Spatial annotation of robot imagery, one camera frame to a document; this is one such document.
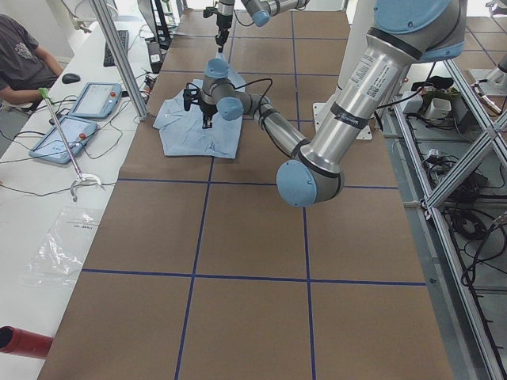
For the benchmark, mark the blue teach pendant far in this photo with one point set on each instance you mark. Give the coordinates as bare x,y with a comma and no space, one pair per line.
97,100

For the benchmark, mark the metal reacher grabber stick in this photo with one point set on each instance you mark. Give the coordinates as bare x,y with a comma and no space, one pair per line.
82,178

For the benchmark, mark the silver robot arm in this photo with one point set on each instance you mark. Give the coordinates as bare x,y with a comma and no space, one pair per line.
401,34
260,12

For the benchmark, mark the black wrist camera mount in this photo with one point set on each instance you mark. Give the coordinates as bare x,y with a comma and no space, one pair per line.
191,96
209,11

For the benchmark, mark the light blue button-up shirt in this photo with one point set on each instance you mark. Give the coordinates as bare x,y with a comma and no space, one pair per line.
182,134

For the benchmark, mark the seated person dark shirt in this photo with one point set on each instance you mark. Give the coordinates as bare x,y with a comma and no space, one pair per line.
25,65

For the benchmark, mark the red cylinder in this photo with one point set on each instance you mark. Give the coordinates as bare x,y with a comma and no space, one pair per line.
15,341

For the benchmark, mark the clear plastic bag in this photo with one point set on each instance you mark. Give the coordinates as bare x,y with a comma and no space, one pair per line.
59,259

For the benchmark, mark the aluminium frame post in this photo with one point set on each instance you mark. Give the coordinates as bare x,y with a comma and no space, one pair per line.
120,55

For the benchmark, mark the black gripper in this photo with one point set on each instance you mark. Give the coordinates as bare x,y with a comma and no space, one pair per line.
223,28
207,109

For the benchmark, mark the black computer mouse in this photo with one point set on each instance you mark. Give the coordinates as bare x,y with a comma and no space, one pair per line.
69,78

